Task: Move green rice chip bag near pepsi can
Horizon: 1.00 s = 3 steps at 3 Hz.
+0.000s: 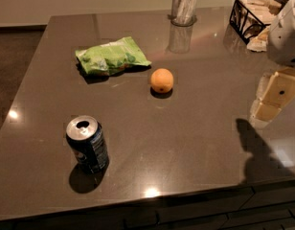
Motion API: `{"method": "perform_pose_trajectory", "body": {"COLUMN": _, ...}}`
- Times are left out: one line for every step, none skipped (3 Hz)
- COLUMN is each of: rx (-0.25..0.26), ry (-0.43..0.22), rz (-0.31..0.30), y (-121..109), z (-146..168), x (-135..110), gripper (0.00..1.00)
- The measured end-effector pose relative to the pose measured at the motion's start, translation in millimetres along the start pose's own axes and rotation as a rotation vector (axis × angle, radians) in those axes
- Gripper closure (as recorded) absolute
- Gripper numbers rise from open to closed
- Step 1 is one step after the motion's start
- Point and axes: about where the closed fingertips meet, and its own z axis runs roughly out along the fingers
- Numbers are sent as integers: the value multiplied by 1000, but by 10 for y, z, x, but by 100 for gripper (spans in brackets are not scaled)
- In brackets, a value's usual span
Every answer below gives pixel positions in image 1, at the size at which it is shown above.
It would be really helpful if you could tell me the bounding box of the blue pepsi can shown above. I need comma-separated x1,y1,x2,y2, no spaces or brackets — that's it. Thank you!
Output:
66,115,109,173

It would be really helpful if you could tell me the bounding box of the black wire napkin basket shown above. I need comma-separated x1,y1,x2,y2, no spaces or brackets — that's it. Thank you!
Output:
230,0,283,44

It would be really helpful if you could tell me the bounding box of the green rice chip bag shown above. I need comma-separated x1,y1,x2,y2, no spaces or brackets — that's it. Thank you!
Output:
75,36,151,76

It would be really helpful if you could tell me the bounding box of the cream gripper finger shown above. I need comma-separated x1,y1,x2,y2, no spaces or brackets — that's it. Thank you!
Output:
253,102,281,122

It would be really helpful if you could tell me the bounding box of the clear glass with straws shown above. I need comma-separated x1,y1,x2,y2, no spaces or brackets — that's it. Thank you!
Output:
170,0,197,27

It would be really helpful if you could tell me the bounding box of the orange fruit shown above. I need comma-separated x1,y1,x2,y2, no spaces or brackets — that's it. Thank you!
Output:
150,68,173,94

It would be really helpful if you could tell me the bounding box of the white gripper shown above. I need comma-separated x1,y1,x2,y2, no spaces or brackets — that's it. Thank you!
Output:
261,0,295,108

